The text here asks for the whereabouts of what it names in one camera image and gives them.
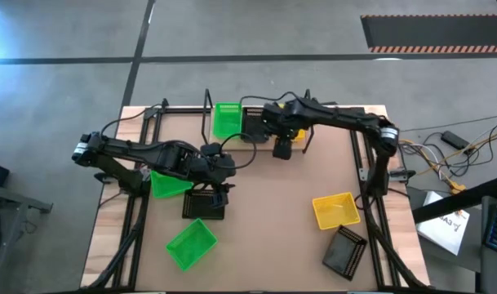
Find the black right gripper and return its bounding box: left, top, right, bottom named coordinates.
left=263, top=99, right=309, bottom=161

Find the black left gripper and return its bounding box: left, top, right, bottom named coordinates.
left=192, top=142, right=237, bottom=208

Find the yellow plastic basket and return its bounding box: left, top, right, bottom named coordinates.
left=277, top=103, right=307, bottom=143
left=312, top=191, right=362, bottom=231

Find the black plastic basket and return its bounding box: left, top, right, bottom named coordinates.
left=181, top=188, right=228, bottom=221
left=322, top=224, right=369, bottom=282
left=240, top=105, right=272, bottom=144

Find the green plastic basket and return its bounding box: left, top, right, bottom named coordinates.
left=212, top=101, right=243, bottom=140
left=165, top=217, right=219, bottom=273
left=149, top=170, right=194, bottom=200

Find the brown hardboard sheet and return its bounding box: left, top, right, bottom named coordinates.
left=134, top=112, right=379, bottom=292

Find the black power adapter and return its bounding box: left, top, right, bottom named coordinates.
left=441, top=130, right=471, bottom=151

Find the black hazard-striped floor mat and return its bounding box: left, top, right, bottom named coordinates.
left=361, top=14, right=497, bottom=54

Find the black desk beam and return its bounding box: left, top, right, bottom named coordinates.
left=410, top=177, right=497, bottom=224

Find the white printed box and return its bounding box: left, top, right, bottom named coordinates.
left=415, top=190, right=471, bottom=256

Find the grey metal stand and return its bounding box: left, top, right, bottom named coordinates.
left=0, top=182, right=54, bottom=283

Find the grey desk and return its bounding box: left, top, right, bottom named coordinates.
left=474, top=194, right=497, bottom=294

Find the wooden shelf with black frame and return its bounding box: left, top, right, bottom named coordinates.
left=199, top=88, right=323, bottom=155

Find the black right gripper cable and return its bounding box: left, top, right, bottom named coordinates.
left=238, top=91, right=300, bottom=108

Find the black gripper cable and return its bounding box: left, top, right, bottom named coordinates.
left=238, top=91, right=300, bottom=108
left=215, top=132, right=258, bottom=171

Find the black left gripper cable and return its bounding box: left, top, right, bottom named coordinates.
left=215, top=132, right=258, bottom=171

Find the black aluminium table frame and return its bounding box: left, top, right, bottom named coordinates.
left=80, top=97, right=433, bottom=292

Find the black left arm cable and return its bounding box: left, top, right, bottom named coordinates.
left=100, top=104, right=164, bottom=136

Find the grey cable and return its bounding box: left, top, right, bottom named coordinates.
left=397, top=115, right=497, bottom=134

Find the yellow cable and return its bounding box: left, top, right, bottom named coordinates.
left=405, top=134, right=497, bottom=195

